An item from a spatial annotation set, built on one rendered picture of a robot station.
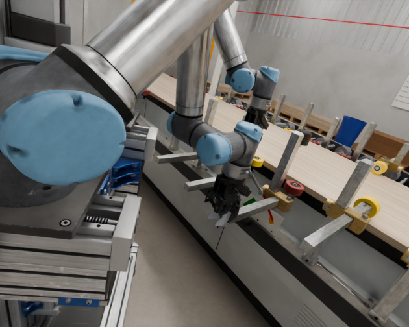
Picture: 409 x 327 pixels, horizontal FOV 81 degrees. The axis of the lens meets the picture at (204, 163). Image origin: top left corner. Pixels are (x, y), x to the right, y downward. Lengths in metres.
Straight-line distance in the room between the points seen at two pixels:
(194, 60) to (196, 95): 0.08
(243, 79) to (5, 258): 0.72
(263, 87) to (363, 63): 7.86
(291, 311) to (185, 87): 1.28
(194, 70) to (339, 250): 0.98
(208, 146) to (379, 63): 8.19
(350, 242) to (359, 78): 7.69
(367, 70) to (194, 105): 8.19
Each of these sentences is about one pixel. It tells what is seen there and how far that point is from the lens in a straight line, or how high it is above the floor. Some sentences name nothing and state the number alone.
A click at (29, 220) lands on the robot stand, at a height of 1.04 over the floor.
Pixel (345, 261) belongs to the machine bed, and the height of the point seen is 0.68.
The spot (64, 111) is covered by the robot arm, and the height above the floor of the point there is 1.24.
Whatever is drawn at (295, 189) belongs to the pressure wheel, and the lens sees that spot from 1.08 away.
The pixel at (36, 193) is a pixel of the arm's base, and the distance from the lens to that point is 0.47.
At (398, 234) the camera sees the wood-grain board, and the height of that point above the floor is 0.90.
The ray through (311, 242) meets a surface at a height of 0.96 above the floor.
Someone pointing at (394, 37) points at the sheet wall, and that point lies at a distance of 8.73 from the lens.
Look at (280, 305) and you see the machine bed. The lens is 1.58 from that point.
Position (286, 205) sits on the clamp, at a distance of 1.03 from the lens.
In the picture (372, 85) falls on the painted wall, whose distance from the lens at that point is 8.55.
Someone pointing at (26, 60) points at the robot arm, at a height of 1.26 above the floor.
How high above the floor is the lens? 1.33
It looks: 25 degrees down
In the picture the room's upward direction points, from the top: 15 degrees clockwise
